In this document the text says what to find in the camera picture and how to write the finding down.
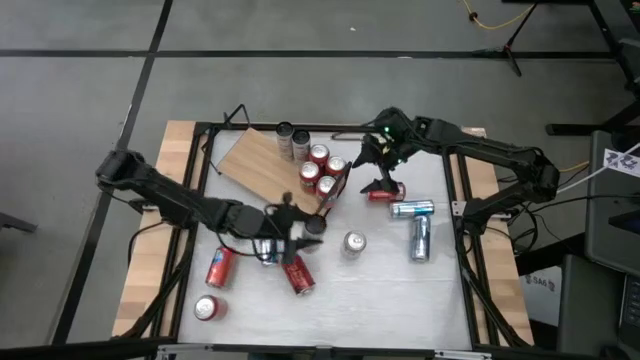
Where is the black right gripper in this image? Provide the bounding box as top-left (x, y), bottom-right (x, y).
top-left (359, 107), bottom-right (426, 194)

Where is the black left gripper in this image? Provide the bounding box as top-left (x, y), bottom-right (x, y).
top-left (234, 192), bottom-right (326, 265)

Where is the red Coca-Cola can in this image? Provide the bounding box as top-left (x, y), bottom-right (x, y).
top-left (280, 252), bottom-right (317, 296)
top-left (367, 182), bottom-right (407, 204)

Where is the red Fanta can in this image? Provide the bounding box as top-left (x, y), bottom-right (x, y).
top-left (315, 174), bottom-right (339, 202)
top-left (325, 154), bottom-right (348, 177)
top-left (308, 142), bottom-right (331, 169)
top-left (204, 246), bottom-right (237, 290)
top-left (298, 160), bottom-right (321, 194)

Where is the blue silver slim can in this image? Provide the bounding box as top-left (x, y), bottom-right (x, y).
top-left (410, 214), bottom-right (432, 263)
top-left (257, 237), bottom-right (286, 266)
top-left (389, 199), bottom-right (435, 220)

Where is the silver Diet Coke can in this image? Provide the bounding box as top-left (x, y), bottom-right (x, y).
top-left (341, 229), bottom-right (369, 260)

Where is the red soda can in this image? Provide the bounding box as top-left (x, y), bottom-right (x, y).
top-left (193, 294), bottom-right (229, 322)

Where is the silver aluminium bar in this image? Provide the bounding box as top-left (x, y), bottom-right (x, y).
top-left (154, 342), bottom-right (494, 360)

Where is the black tripod stand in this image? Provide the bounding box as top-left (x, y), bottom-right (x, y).
top-left (472, 2), bottom-right (539, 78)

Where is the white labelled box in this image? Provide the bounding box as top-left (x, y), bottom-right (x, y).
top-left (519, 272), bottom-right (564, 327)

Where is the grey cabinet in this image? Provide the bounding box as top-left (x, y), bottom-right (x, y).
top-left (584, 129), bottom-right (640, 277)

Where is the white paper label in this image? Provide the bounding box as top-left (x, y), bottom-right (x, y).
top-left (603, 147), bottom-right (640, 179)

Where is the grey box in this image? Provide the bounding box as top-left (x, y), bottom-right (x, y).
top-left (556, 253), bottom-right (640, 359)

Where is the dark chair base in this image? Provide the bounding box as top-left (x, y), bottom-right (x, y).
top-left (0, 212), bottom-right (39, 234)

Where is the yellow floor cable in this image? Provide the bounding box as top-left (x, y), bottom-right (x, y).
top-left (462, 0), bottom-right (537, 31)

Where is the black desk frame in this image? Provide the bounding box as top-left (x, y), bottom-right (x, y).
top-left (501, 0), bottom-right (640, 137)

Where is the white cable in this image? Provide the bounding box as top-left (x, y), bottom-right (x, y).
top-left (558, 142), bottom-right (640, 194)

